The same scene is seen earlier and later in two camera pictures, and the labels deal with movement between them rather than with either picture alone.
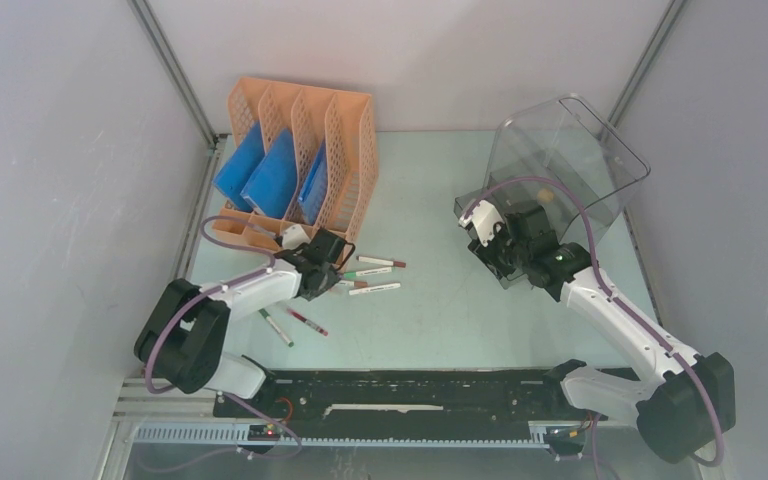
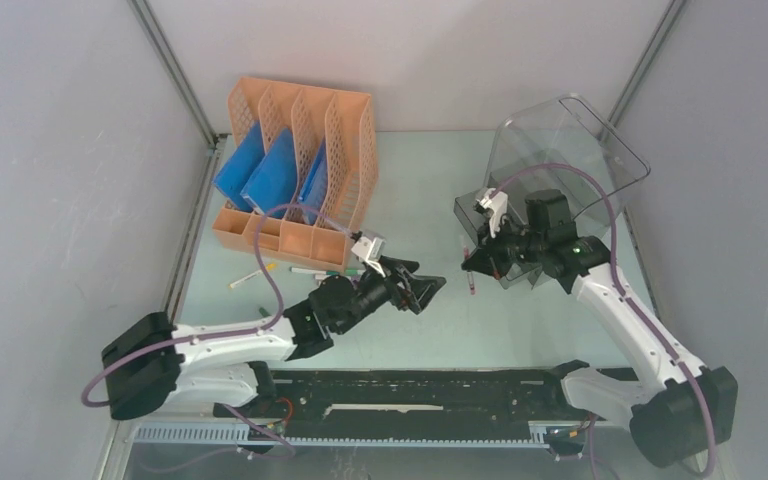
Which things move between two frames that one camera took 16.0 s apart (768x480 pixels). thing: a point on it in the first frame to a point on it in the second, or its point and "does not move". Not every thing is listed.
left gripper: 331,278 to 417,290
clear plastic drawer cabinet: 561,158 does not move
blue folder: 314,197 does not move
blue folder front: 233,179 does not move
